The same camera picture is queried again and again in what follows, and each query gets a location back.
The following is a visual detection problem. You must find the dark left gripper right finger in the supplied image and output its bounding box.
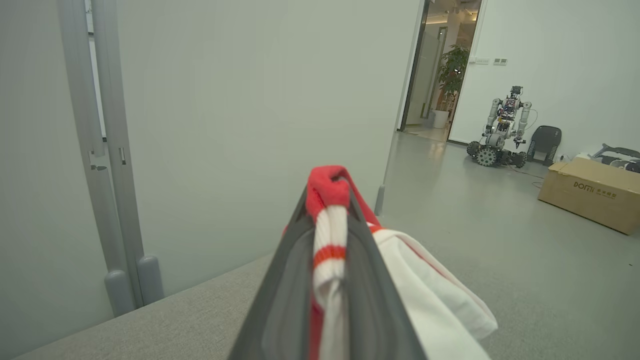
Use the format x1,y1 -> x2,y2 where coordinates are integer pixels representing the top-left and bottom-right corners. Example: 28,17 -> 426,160
346,186 -> 427,360

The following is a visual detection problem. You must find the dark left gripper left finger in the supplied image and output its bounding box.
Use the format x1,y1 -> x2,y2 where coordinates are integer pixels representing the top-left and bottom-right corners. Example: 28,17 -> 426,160
227,186 -> 316,360

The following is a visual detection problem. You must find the red white basketball jersey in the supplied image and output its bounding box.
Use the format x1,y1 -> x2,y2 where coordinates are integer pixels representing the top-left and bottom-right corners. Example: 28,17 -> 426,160
282,165 -> 498,360

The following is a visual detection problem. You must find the white grey wheeled robot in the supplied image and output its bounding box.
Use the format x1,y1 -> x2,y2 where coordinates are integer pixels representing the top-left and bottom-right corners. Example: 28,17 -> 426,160
466,86 -> 534,168

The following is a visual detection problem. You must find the black plastic chair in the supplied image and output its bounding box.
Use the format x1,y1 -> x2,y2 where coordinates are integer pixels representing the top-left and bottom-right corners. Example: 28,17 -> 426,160
526,125 -> 563,167

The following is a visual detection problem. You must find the brown cardboard box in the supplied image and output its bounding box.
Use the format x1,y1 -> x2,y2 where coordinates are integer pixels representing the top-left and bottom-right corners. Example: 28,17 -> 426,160
537,156 -> 640,236

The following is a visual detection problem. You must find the green indoor plant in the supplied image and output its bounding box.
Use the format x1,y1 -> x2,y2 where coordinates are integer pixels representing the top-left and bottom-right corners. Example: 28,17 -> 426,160
437,45 -> 471,112

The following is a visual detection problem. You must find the grey black machine part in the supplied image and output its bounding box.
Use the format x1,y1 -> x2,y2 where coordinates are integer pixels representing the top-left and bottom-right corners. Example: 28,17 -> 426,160
590,143 -> 640,174

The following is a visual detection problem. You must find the grey partition post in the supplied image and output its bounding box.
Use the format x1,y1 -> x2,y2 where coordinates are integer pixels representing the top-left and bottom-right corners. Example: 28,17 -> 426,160
57,0 -> 136,317
91,0 -> 165,307

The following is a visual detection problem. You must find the dark door frame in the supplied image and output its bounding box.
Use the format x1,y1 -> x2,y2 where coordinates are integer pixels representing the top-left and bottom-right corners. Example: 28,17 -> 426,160
399,0 -> 432,132

